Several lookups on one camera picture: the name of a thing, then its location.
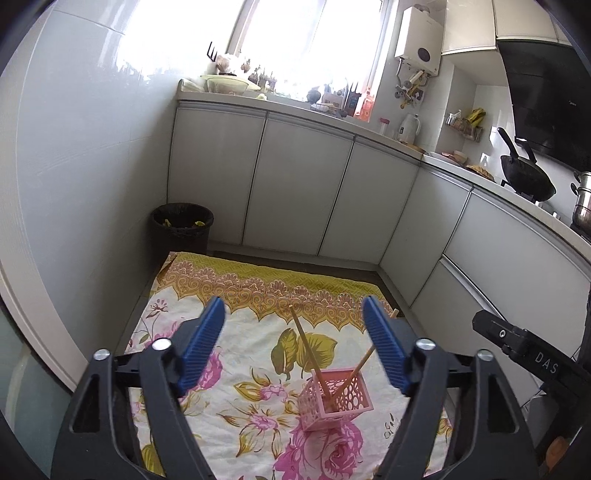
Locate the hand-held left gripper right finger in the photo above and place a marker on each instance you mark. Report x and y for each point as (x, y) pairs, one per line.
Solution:
(385, 350)

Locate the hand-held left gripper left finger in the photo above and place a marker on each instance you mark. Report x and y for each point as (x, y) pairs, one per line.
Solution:
(203, 350)

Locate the pink plastic utensil basket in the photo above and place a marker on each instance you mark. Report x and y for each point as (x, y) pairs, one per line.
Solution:
(351, 406)

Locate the floral printed cloth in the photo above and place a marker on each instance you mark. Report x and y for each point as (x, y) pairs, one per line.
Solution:
(258, 323)

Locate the dark floor mat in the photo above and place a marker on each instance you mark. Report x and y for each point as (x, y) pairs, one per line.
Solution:
(323, 267)

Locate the black trash bin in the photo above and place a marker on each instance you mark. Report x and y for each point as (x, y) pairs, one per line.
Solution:
(182, 230)

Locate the steel pot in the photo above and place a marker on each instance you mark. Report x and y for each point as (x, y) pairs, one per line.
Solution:
(582, 198)

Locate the black wok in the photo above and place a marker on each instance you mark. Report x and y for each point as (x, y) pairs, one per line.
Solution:
(526, 177)

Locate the white kitchen cabinets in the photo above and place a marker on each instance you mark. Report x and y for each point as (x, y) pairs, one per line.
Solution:
(300, 184)

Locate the plate of flatbread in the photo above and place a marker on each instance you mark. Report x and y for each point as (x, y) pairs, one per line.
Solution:
(480, 171)

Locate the white countertop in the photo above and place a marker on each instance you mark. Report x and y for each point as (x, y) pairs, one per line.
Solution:
(369, 134)

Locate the white kettle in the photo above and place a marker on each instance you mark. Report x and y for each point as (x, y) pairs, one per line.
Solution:
(409, 130)

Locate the pink lid bottle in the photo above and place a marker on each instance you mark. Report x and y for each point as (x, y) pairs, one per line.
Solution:
(384, 127)

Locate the orange packet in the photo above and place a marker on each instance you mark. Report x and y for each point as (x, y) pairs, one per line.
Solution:
(364, 106)

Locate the black range hood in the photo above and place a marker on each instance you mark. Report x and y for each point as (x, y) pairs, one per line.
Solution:
(545, 101)

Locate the dark knife block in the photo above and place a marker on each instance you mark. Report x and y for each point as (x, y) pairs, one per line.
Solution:
(352, 99)

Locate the dark round jar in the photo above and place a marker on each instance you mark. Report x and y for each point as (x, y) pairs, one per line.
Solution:
(314, 95)

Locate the water heater pipes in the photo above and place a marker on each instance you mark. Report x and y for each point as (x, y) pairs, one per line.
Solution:
(411, 85)

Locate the glass bowl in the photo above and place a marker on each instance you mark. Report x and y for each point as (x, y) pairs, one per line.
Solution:
(231, 84)

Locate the black pronged rack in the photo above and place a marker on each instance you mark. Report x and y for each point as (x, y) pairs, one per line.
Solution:
(212, 53)

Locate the white water heater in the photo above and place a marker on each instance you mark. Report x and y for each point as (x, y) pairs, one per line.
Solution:
(418, 41)

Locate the window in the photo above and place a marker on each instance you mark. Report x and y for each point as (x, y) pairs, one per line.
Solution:
(300, 41)

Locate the white upper cabinet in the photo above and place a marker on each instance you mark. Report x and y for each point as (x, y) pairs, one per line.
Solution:
(498, 23)

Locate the wall spice rack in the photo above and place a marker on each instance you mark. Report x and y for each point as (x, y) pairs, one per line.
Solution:
(466, 124)

